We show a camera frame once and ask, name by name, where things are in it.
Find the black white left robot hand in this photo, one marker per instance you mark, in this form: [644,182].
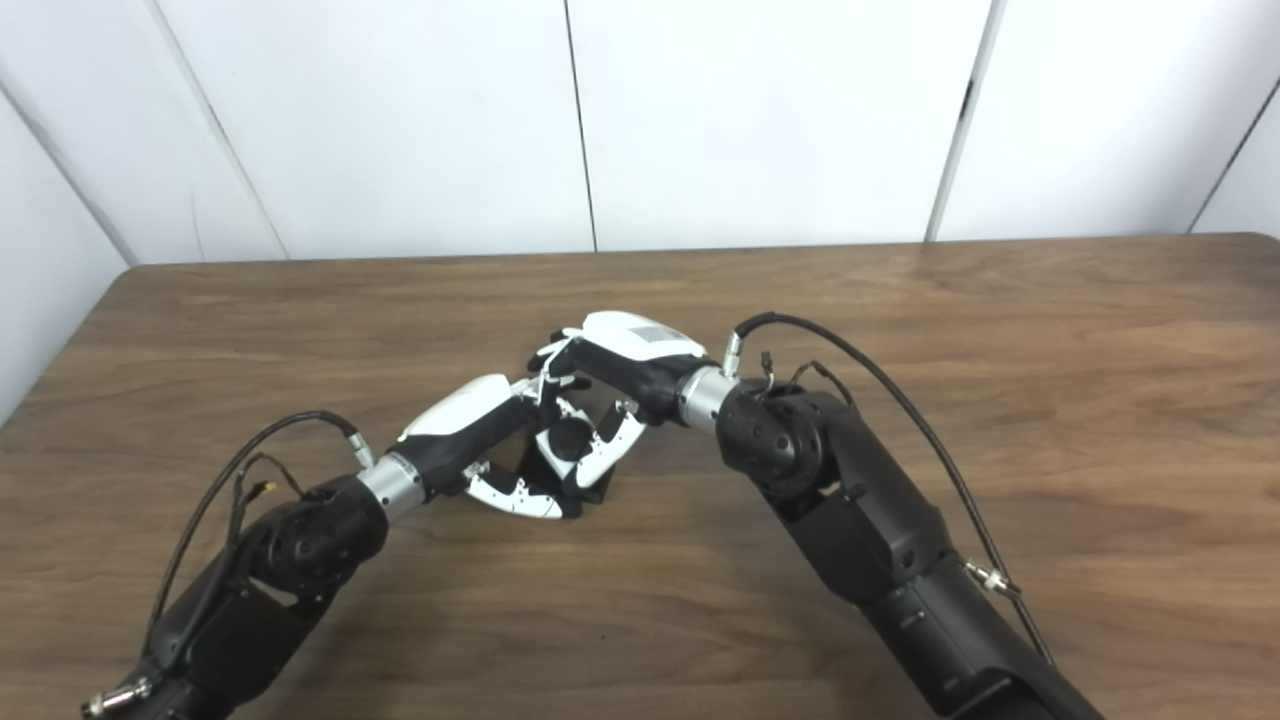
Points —
[460,420]

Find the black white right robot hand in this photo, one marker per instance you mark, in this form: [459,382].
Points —
[640,355]

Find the black peg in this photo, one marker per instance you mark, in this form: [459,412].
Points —
[566,440]

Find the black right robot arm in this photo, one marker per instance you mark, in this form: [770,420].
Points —
[860,520]

